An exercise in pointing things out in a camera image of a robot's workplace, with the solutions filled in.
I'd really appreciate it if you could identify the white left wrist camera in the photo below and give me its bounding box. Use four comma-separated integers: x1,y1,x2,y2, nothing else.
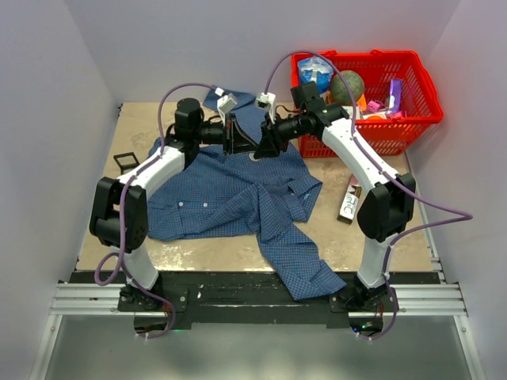
215,87,238,124

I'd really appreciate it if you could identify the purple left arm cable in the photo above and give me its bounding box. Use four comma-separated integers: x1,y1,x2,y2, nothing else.
94,82,223,340

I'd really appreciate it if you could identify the green round melon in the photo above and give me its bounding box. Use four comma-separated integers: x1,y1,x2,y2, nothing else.
329,70,365,106

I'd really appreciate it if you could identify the aluminium frame rail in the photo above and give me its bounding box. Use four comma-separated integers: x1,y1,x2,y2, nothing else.
48,272,486,379

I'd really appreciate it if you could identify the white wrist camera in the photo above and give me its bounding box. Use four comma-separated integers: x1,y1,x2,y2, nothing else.
215,87,238,124
255,93,276,124

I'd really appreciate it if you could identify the blue white wrapped roll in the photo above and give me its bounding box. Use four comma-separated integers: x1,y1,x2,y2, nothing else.
296,55,334,96

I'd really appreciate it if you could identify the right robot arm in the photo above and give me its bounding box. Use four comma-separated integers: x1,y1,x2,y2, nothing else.
254,82,416,311

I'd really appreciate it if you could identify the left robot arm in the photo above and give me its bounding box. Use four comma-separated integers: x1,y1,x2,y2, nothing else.
90,93,257,310

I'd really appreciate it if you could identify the red plastic basket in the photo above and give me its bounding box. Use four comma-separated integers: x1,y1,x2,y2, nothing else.
291,49,444,158

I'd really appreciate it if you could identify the blue plaid shirt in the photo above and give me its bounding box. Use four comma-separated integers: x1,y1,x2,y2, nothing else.
146,85,349,303

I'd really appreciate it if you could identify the black wire frame stand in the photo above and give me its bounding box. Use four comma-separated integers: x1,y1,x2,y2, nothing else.
112,152,139,174

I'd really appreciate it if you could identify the pink small package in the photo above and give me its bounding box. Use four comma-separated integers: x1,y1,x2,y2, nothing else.
367,101,385,113

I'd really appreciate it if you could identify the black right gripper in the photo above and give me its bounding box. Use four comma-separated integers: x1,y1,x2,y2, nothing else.
254,112,307,160

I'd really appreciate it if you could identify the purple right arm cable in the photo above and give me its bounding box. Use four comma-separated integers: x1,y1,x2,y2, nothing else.
263,50,474,341

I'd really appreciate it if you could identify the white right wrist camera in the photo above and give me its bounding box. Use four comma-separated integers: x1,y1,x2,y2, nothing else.
255,93,276,124

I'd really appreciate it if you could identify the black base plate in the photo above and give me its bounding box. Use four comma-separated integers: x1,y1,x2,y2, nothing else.
95,272,439,329

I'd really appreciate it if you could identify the purple snack package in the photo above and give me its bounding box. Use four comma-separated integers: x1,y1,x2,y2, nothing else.
386,78,405,119

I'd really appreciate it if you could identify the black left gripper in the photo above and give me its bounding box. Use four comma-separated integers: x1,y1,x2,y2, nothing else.
194,114,258,156

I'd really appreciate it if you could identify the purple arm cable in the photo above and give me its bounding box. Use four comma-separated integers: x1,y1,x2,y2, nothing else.
94,82,223,340
263,50,474,341

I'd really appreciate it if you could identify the orange package in basket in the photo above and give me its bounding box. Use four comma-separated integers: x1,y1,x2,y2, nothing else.
356,94,368,112

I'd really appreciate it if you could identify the white chocolate bar box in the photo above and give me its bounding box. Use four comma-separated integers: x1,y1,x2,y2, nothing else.
337,175,362,225

